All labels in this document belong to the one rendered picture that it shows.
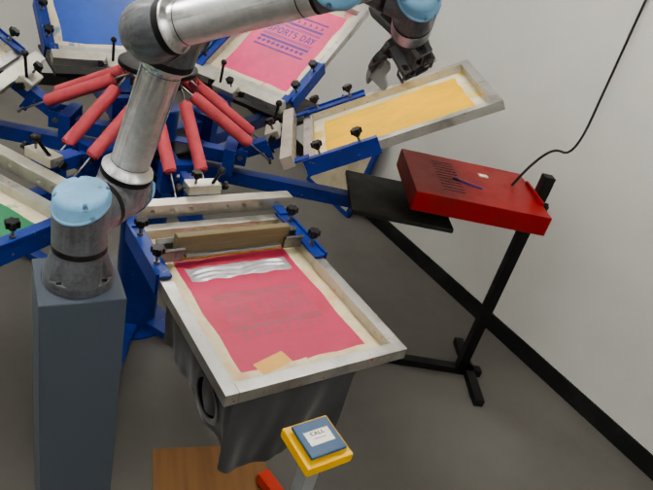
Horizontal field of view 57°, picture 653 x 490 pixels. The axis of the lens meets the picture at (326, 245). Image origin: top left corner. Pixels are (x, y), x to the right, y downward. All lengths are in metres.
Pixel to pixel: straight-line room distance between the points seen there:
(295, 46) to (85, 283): 2.23
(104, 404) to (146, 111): 0.74
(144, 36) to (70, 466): 1.13
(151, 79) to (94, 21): 2.11
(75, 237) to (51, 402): 0.44
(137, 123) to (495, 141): 2.72
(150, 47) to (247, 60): 2.21
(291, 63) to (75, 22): 1.06
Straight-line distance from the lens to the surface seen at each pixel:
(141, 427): 2.75
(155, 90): 1.30
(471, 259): 3.92
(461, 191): 2.68
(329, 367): 1.66
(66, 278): 1.41
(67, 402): 1.61
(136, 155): 1.38
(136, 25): 1.13
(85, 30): 3.35
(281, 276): 2.01
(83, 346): 1.50
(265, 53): 3.34
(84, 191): 1.36
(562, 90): 3.50
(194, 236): 1.94
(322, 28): 3.46
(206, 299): 1.85
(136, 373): 2.96
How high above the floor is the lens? 2.08
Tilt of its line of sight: 30 degrees down
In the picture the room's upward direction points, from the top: 16 degrees clockwise
